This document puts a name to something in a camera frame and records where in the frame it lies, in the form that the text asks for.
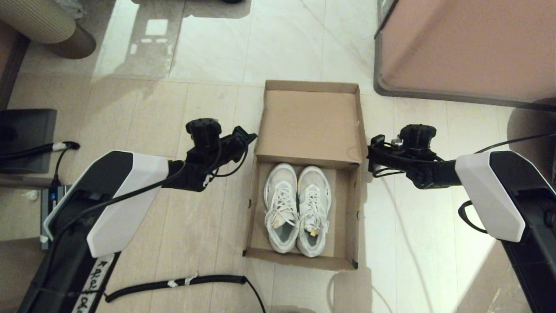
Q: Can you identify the white mesh sneaker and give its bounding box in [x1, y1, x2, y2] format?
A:
[264, 163, 300, 254]
[297, 165, 333, 258]

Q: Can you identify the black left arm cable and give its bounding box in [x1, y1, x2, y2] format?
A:
[43, 139, 250, 270]

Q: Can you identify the black braided cable loop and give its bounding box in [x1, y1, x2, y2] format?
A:
[458, 200, 489, 234]

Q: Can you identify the brown cardboard shoe box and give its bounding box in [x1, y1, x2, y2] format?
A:
[243, 80, 369, 271]

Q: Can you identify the black corrugated cable conduit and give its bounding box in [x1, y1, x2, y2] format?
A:
[104, 274, 266, 313]

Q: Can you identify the dark brown furniture edge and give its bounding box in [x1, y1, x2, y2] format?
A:
[0, 20, 29, 109]

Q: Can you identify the brown rounded seat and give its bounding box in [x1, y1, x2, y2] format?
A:
[0, 237, 48, 313]

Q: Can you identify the pink upholstered furniture grey trim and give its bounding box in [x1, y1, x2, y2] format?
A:
[373, 0, 556, 109]

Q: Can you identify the ribbed beige pouf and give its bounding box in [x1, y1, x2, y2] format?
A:
[0, 0, 97, 60]

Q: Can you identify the grey metal power device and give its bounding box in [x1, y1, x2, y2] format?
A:
[40, 185, 72, 250]

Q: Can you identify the clear plastic bag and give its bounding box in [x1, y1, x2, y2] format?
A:
[482, 270, 533, 313]
[54, 0, 83, 18]

